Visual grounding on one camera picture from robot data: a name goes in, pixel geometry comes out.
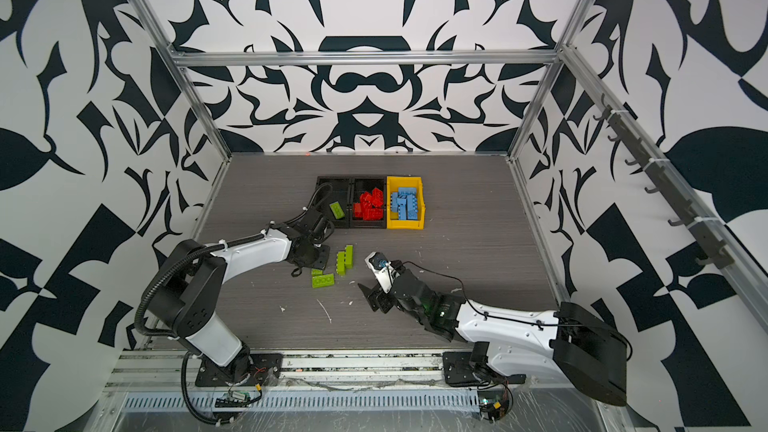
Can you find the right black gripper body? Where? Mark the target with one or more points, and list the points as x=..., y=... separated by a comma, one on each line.
x=398, y=302

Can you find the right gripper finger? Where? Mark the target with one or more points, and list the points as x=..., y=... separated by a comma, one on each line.
x=380, y=304
x=370, y=293

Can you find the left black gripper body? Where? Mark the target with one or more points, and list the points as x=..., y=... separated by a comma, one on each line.
x=317, y=257

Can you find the red arch lego piece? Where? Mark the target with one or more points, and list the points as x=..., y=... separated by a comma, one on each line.
x=370, y=206

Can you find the blue lego long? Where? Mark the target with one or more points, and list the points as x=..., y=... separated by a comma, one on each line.
x=404, y=204

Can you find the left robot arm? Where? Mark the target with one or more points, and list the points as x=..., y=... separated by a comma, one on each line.
x=180, y=301

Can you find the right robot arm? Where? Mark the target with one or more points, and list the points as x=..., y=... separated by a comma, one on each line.
x=569, y=341

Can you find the green lego brick right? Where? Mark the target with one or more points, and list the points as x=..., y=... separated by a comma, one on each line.
x=345, y=260

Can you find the green lego brick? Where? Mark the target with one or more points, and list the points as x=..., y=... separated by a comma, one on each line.
x=337, y=210
x=345, y=260

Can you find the green lego brick upper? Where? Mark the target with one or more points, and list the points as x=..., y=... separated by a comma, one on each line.
x=337, y=210

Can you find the left black bin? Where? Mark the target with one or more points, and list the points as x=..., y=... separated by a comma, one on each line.
x=335, y=190

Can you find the black bin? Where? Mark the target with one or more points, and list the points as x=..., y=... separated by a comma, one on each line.
x=360, y=185
x=335, y=190

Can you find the middle black bin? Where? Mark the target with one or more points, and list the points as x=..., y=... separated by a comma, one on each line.
x=360, y=185

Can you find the yellow bin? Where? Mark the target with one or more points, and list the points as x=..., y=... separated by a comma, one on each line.
x=395, y=182

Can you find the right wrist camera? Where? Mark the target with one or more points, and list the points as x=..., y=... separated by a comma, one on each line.
x=382, y=270

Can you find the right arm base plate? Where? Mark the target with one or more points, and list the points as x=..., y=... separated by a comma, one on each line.
x=467, y=369

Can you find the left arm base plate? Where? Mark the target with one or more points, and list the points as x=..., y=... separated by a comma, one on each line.
x=257, y=369

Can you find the wall hook rack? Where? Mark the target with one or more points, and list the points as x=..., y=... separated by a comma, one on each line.
x=707, y=231

